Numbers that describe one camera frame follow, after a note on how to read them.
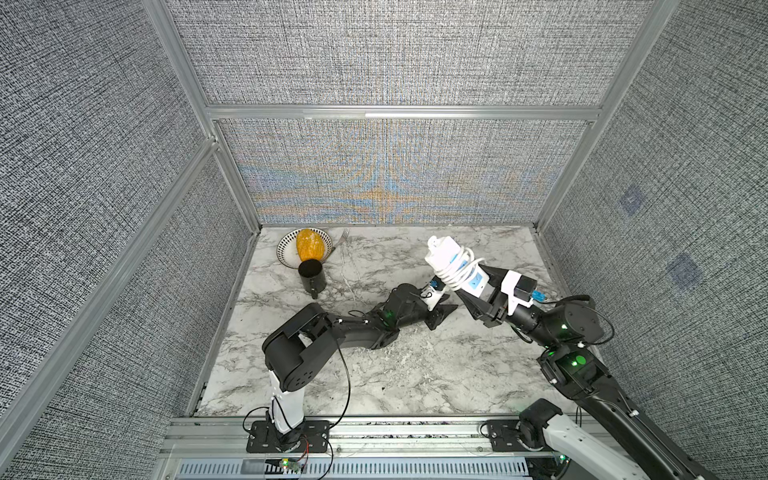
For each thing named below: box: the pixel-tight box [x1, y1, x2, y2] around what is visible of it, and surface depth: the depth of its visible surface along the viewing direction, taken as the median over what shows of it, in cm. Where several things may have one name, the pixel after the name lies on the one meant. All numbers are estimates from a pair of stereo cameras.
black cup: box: [298, 258, 327, 299], surface depth 97 cm
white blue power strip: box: [425, 235, 490, 298], surface depth 55 cm
